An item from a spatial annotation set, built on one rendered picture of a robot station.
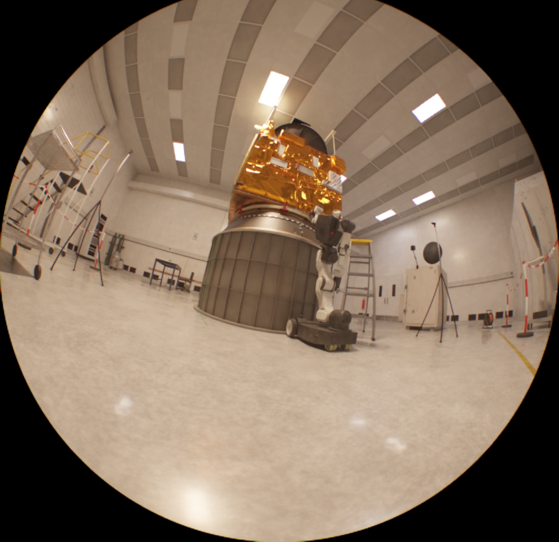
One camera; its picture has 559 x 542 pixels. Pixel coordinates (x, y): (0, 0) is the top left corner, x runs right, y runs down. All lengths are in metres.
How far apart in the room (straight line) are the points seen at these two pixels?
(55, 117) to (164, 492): 7.21
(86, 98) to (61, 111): 1.07
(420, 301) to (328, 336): 3.28
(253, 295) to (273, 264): 0.42
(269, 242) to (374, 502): 2.07
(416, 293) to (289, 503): 4.32
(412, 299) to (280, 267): 3.42
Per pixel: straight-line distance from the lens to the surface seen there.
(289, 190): 2.78
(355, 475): 0.44
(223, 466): 0.40
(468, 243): 8.55
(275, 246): 2.00
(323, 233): 1.81
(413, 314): 4.39
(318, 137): 4.48
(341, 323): 1.41
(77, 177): 4.37
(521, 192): 5.64
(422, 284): 4.38
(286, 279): 1.94
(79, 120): 7.64
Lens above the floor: 0.34
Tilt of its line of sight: 14 degrees up
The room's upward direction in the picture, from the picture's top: 10 degrees clockwise
